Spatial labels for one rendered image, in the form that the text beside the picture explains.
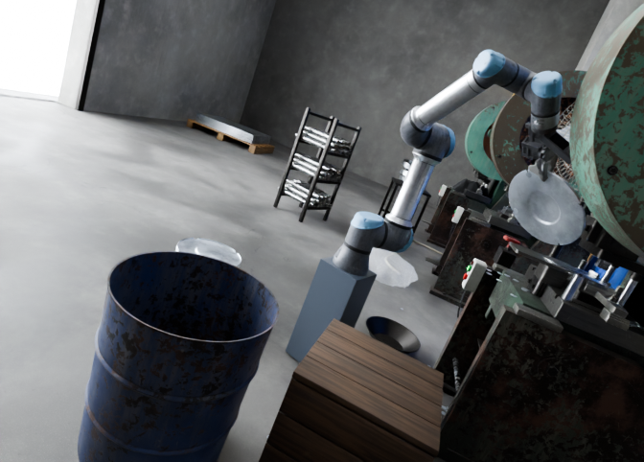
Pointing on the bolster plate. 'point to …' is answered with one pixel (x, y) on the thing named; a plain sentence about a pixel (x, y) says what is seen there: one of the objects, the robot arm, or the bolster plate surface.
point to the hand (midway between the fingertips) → (547, 177)
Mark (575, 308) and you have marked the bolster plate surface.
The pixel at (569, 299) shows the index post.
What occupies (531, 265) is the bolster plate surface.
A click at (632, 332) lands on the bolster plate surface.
